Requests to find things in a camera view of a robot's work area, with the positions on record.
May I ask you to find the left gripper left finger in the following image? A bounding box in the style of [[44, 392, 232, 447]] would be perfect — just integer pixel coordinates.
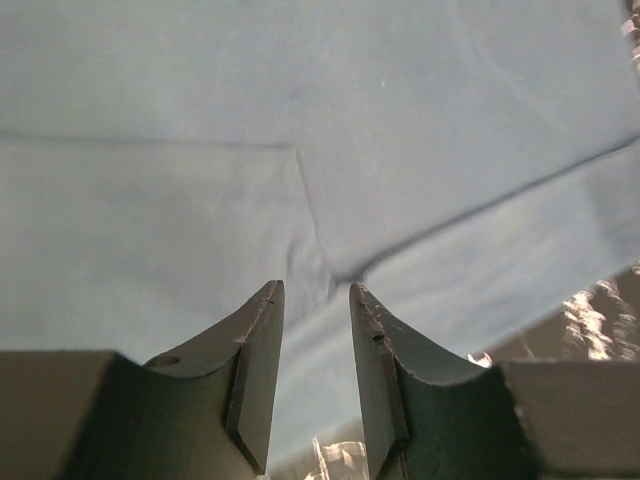
[[144, 280, 285, 475]]

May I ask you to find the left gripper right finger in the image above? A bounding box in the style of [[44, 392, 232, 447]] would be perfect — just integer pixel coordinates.
[[349, 284, 500, 478]]

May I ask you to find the grey blue t shirt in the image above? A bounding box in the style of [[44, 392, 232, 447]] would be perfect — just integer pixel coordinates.
[[1, 1, 639, 463]]

